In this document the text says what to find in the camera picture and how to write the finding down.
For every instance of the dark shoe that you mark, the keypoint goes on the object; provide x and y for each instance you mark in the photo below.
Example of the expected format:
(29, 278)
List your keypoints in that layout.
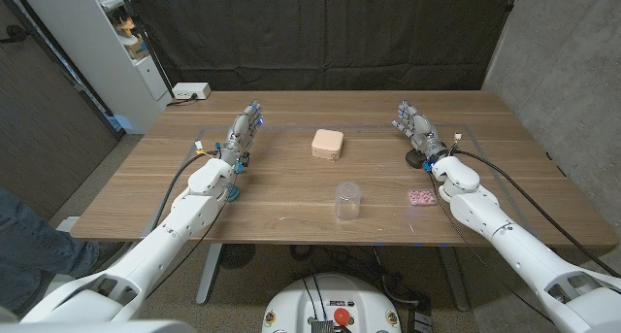
(109, 249)

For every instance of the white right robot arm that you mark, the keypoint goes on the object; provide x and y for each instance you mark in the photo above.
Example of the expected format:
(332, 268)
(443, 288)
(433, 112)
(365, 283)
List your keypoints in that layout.
(485, 211)

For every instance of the pink tissue pack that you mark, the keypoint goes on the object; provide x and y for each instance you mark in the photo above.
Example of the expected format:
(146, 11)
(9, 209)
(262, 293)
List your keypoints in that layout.
(421, 197)

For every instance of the clear plastic cup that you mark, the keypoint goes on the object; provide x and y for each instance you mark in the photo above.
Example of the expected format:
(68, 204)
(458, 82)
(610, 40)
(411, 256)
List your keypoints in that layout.
(348, 202)

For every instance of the white floor platform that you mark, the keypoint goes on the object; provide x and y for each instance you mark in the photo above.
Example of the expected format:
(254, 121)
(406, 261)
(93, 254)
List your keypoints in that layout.
(65, 223)

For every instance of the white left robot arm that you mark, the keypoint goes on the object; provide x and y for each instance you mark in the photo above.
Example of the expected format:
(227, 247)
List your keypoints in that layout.
(194, 211)

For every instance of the grey table leg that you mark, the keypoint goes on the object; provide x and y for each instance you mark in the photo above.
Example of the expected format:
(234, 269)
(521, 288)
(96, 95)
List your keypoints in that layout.
(208, 275)
(453, 279)

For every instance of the person's leg in jeans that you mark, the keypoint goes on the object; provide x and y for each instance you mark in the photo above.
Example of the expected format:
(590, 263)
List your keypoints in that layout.
(29, 245)

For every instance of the cardboard box on shelf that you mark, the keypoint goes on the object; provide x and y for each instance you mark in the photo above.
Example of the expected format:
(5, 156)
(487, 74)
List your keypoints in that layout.
(137, 47)

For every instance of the white power strip box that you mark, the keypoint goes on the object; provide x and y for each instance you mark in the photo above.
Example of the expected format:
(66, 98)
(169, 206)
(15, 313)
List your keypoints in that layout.
(190, 90)

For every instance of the white shelf cabinet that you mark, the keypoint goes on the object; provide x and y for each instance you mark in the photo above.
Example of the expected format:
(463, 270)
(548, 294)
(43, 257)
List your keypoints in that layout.
(97, 56)

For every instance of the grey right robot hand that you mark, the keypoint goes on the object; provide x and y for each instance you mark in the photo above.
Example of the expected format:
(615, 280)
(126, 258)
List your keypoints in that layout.
(419, 129)

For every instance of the black backdrop curtain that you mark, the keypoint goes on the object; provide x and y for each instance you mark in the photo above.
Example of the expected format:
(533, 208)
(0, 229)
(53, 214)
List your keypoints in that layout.
(315, 32)

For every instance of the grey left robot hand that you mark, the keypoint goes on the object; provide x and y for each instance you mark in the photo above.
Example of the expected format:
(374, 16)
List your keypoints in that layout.
(242, 134)

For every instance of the black round floor device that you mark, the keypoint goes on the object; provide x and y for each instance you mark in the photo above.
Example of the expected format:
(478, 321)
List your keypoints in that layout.
(236, 255)

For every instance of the red emergency stop button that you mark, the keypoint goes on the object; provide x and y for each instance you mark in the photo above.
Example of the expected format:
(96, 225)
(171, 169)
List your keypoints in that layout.
(342, 316)

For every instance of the white robot torso base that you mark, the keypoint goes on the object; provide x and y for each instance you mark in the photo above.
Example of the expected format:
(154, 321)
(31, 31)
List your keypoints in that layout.
(301, 304)

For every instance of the peach square jewelry box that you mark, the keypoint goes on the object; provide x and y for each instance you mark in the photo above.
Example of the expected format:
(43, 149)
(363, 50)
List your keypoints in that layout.
(327, 143)

